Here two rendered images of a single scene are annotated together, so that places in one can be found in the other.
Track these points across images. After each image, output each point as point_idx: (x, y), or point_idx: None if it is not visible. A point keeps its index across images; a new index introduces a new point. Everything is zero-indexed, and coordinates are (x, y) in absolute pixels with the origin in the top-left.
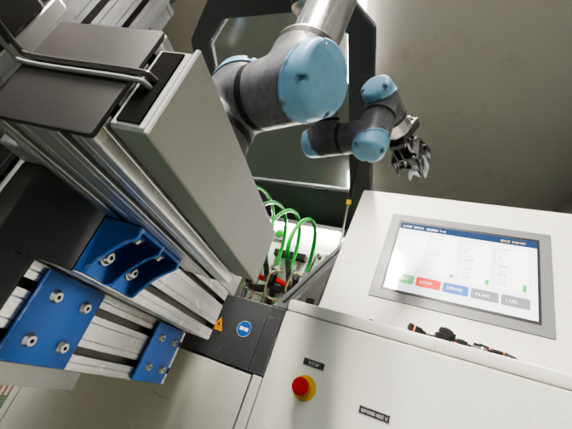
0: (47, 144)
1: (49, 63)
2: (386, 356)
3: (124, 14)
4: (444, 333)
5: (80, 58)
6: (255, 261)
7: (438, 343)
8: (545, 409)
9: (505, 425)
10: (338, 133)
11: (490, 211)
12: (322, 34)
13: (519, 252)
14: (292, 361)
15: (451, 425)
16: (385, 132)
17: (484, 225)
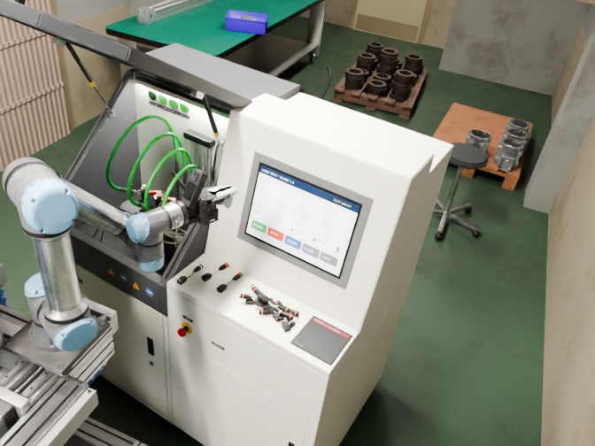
0: None
1: None
2: (219, 325)
3: None
4: (260, 300)
5: None
6: (92, 407)
7: (240, 326)
8: (283, 363)
9: (268, 364)
10: (128, 247)
11: (335, 161)
12: (62, 323)
13: (343, 214)
14: (178, 314)
15: (248, 357)
16: (152, 263)
17: (326, 178)
